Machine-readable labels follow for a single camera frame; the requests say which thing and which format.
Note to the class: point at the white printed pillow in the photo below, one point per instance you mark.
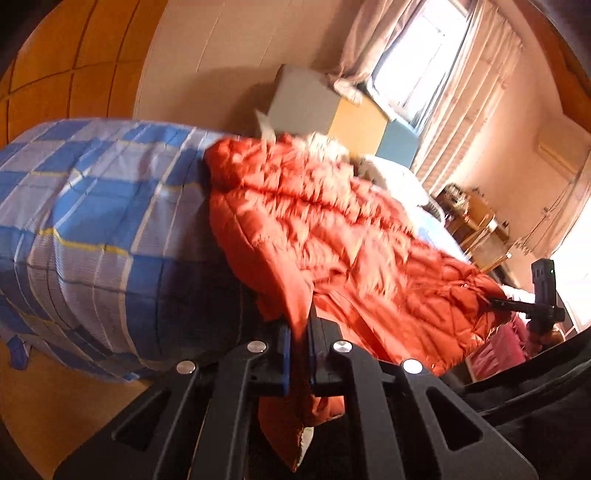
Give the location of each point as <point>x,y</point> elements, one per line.
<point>397,177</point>

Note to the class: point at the orange puffer jacket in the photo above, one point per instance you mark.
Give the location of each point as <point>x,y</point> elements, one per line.
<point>346,240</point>

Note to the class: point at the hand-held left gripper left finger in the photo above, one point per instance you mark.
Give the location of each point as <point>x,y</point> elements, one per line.
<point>285,360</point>

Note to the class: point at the wooden wardrobe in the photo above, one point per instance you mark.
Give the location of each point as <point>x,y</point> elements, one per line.
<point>69,55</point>

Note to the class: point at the beige patterned curtain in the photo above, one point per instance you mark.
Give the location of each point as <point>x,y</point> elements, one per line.
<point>466,106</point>

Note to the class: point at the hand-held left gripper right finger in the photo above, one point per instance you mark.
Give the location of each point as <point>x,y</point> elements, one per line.
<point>315,360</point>

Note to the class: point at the grey yellow blue headboard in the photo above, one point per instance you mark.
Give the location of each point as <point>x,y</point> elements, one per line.
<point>304,101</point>

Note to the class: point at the bed with blue plaid sheet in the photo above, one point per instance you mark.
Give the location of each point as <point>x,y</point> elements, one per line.
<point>92,207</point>

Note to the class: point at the wall air conditioner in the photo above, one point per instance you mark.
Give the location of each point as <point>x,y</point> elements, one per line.
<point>558,152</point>

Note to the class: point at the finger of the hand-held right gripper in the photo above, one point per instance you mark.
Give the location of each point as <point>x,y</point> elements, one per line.
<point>508,304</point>

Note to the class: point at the pink ruffled bedspread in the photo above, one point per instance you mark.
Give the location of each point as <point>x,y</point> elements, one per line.
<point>503,350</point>

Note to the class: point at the cluttered wooden desk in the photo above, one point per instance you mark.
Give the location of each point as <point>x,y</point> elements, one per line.
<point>461,212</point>

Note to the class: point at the white quilted blanket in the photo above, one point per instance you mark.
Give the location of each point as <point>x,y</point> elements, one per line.
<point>323,145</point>

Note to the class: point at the person's right hand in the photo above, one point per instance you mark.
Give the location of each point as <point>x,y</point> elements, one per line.
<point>545,344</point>

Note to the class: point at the rattan chair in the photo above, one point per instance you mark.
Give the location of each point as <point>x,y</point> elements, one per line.
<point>489,249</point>

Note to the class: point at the window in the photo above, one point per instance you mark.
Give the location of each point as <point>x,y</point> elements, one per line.
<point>415,60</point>

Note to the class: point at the beige curtain with grey lining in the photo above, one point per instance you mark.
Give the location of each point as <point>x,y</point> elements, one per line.
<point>369,50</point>

